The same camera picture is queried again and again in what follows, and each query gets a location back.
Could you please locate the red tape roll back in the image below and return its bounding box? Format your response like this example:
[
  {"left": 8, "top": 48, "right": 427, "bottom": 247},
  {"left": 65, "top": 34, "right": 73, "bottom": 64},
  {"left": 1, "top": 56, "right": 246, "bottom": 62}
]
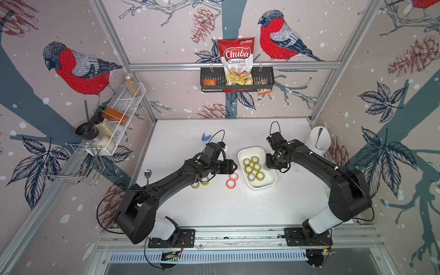
[{"left": 229, "top": 173, "right": 238, "bottom": 182}]

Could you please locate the red tape roll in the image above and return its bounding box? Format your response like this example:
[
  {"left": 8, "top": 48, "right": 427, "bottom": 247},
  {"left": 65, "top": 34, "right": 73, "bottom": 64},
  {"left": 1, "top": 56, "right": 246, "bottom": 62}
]
[
  {"left": 226, "top": 179, "right": 236, "bottom": 190},
  {"left": 229, "top": 173, "right": 238, "bottom": 182}
]

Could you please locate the red tape roll front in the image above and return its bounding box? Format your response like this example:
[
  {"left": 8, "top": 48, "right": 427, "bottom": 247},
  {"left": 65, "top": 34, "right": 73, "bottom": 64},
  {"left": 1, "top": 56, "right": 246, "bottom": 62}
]
[{"left": 226, "top": 179, "right": 236, "bottom": 190}]

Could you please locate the yellow transparent tape roll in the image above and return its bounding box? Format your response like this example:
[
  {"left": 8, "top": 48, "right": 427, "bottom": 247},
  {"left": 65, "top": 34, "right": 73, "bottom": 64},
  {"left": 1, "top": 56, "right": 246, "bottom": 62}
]
[
  {"left": 245, "top": 166, "right": 253, "bottom": 175},
  {"left": 250, "top": 156, "right": 260, "bottom": 165},
  {"left": 256, "top": 172, "right": 265, "bottom": 182},
  {"left": 247, "top": 173, "right": 256, "bottom": 182},
  {"left": 252, "top": 164, "right": 262, "bottom": 173},
  {"left": 242, "top": 158, "right": 251, "bottom": 167}
]

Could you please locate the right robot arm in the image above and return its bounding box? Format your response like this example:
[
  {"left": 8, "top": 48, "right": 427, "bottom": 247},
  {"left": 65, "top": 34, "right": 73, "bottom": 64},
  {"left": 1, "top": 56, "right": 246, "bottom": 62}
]
[{"left": 265, "top": 132, "right": 372, "bottom": 246}]

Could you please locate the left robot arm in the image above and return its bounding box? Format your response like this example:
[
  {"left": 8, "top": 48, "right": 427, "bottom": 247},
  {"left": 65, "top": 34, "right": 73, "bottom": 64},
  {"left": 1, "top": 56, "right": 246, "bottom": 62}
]
[{"left": 113, "top": 142, "right": 238, "bottom": 246}]

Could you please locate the white storage box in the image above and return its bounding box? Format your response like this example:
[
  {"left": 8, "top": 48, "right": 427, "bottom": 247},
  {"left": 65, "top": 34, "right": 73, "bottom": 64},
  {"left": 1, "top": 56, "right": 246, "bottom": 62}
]
[{"left": 238, "top": 147, "right": 277, "bottom": 191}]

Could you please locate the blue tape cutter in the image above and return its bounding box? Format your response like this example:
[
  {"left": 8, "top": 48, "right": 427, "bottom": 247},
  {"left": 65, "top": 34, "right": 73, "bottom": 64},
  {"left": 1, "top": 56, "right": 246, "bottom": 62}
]
[{"left": 202, "top": 133, "right": 212, "bottom": 142}]

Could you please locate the white utensil holder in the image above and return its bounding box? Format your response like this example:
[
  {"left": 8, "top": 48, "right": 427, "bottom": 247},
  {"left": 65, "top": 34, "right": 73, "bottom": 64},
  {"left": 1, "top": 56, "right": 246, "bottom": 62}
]
[{"left": 305, "top": 126, "right": 332, "bottom": 157}]

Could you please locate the metal spoon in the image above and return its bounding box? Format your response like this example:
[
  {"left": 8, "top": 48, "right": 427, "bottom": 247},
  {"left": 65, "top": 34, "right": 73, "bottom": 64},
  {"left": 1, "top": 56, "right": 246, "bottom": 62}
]
[{"left": 144, "top": 169, "right": 152, "bottom": 184}]

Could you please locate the Chuba cassava chips bag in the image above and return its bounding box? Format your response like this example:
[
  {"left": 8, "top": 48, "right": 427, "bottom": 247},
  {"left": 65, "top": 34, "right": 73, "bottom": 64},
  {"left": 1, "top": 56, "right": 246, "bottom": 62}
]
[{"left": 217, "top": 37, "right": 254, "bottom": 86}]

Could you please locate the orange sauce bottle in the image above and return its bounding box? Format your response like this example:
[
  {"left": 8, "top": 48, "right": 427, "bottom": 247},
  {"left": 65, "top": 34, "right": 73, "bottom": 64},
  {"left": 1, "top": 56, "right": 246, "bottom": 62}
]
[{"left": 102, "top": 108, "right": 129, "bottom": 126}]

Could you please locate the glass spice jar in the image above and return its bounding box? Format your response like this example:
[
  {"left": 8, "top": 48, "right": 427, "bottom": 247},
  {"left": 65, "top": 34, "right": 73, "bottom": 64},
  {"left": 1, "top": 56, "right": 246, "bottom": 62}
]
[{"left": 124, "top": 73, "right": 142, "bottom": 97}]

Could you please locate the black wall basket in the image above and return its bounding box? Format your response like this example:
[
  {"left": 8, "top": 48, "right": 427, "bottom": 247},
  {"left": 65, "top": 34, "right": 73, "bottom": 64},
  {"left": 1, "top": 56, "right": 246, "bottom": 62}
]
[{"left": 200, "top": 67, "right": 275, "bottom": 92}]

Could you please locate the white wire shelf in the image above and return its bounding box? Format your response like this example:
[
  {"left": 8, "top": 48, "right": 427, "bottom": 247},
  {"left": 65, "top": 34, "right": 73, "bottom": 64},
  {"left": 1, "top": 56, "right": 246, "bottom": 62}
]
[{"left": 86, "top": 82, "right": 146, "bottom": 156}]

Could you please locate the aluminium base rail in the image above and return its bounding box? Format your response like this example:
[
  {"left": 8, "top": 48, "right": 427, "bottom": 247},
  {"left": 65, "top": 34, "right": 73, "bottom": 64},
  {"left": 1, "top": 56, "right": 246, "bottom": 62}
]
[{"left": 96, "top": 223, "right": 385, "bottom": 252}]

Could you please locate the chrome wire rack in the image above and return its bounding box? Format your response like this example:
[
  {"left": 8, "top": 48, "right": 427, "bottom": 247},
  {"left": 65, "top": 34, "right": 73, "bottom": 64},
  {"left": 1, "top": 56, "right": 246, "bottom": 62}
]
[{"left": 40, "top": 142, "right": 105, "bottom": 186}]

